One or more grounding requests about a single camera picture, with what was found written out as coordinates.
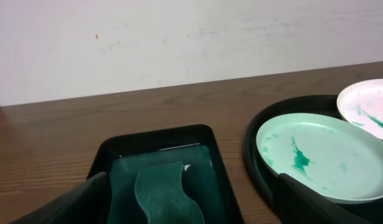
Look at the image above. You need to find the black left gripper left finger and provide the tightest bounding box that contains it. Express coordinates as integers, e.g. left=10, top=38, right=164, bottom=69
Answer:
left=14, top=172, right=111, bottom=224

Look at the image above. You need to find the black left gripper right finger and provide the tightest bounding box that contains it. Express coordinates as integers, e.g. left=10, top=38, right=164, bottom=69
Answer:
left=277, top=173, right=367, bottom=224

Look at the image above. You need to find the mint green plate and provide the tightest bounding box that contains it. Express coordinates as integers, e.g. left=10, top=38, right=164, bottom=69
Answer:
left=256, top=113, right=383, bottom=204

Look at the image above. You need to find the green sponge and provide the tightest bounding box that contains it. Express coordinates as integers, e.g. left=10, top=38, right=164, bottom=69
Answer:
left=134, top=162, right=205, bottom=224

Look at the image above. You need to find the pink white plate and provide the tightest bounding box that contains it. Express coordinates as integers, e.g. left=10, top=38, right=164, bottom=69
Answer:
left=336, top=78, right=383, bottom=141

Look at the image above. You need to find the black round tray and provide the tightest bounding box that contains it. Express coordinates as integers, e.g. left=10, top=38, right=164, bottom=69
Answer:
left=244, top=95, right=383, bottom=223

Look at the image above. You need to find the black rectangular water tray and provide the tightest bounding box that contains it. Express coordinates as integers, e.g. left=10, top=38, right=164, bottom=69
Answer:
left=87, top=124, right=244, bottom=223

